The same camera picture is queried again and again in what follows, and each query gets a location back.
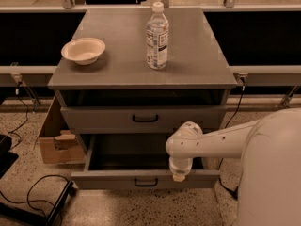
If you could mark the clear plastic water bottle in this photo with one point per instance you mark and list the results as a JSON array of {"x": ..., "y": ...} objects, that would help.
[{"x": 157, "y": 32}]

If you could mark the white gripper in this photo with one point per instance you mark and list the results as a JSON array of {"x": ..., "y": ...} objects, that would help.
[{"x": 180, "y": 167}]

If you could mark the white bowl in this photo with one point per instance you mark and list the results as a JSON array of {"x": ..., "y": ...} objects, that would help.
[{"x": 83, "y": 51}]

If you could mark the black stand base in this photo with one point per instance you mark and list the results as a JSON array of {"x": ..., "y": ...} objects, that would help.
[{"x": 37, "y": 212}]

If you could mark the grey drawer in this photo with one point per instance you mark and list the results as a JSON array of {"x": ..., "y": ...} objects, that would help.
[
  {"x": 136, "y": 161},
  {"x": 140, "y": 119}
]

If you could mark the grey drawer cabinet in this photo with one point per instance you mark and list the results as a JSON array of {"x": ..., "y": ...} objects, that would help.
[{"x": 195, "y": 74}]

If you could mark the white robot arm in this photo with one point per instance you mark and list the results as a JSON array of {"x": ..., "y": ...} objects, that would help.
[{"x": 269, "y": 191}]

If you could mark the brown cardboard box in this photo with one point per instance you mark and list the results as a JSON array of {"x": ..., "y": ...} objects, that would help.
[{"x": 57, "y": 143}]

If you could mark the grey top drawer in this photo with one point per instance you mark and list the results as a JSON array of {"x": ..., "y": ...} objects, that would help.
[{"x": 140, "y": 119}]

